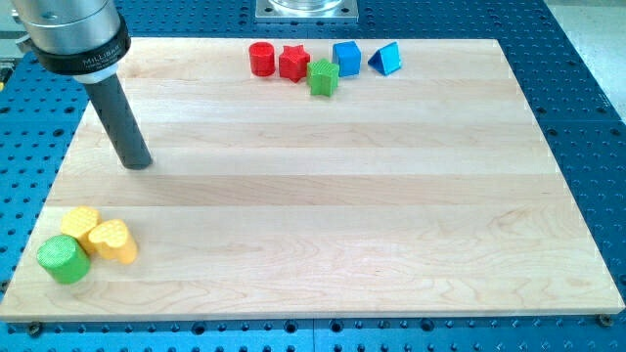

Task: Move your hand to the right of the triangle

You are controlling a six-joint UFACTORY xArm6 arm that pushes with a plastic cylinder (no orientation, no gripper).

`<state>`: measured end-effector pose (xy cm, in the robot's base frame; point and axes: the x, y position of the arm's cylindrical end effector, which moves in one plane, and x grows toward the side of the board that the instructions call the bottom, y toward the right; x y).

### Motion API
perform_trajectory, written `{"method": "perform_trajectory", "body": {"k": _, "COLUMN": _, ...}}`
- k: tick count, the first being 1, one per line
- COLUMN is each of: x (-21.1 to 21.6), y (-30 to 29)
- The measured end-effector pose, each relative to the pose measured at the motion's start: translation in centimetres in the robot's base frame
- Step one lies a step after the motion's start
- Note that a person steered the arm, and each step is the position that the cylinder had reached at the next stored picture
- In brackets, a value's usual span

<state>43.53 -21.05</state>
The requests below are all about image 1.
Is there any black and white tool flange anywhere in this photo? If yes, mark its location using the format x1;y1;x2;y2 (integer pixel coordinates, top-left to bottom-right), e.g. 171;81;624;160
32;16;131;76

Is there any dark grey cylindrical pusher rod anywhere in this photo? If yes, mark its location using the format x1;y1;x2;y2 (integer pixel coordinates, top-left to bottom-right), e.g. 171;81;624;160
84;74;153;170

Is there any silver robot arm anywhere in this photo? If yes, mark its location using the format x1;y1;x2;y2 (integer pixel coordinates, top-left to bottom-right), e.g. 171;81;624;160
12;0;153;170

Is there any blue triangle block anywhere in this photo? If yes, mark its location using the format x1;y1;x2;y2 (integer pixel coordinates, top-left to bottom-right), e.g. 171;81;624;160
368;42;402;76

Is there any yellow hexagon block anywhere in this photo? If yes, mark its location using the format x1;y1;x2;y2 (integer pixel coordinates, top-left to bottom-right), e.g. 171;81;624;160
60;206;102;255

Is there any yellow heart block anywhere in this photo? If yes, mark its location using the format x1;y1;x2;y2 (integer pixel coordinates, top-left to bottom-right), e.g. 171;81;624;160
88;219;138;264

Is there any red cylinder block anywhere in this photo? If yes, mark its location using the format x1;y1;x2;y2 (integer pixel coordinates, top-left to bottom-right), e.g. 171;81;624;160
248;41;276;77

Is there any green cylinder block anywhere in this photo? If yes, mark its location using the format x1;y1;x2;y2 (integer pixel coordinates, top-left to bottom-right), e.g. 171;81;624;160
36;235;91;285

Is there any red star block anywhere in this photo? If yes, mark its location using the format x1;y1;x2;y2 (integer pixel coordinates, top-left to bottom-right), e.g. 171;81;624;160
279;44;310;83

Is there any wooden board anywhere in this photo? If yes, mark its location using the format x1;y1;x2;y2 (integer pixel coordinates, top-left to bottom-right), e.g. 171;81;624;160
1;38;624;322

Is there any green star block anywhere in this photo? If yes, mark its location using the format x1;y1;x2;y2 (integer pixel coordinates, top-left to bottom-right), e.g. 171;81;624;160
306;59;339;97

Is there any blue cube block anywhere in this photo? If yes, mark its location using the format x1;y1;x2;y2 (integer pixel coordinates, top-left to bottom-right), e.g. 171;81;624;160
333;41;362;77

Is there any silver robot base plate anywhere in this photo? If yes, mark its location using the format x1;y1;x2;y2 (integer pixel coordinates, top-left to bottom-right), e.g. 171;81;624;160
254;0;359;22

